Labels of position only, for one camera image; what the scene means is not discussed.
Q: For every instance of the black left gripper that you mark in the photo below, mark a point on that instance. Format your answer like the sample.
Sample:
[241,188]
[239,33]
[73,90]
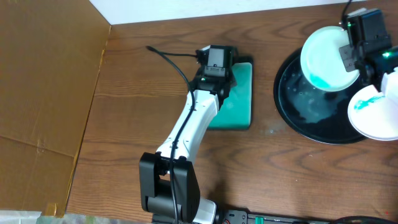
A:
[234,59]

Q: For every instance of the light green plate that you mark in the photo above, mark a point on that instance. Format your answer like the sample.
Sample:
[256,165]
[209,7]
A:
[326,59]

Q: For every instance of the white plate with stain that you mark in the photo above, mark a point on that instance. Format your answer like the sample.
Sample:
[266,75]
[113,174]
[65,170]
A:
[373,113]

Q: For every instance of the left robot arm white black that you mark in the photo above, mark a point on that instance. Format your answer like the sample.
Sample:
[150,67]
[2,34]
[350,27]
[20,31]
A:
[168,182]

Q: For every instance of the round black serving tray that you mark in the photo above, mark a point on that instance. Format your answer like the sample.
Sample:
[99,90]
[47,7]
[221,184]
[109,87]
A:
[316,114]

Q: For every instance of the brown cardboard panel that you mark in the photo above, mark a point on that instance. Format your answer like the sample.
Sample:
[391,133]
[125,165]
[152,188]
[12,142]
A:
[51,53]

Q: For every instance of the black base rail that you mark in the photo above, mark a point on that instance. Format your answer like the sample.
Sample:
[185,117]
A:
[245,216]

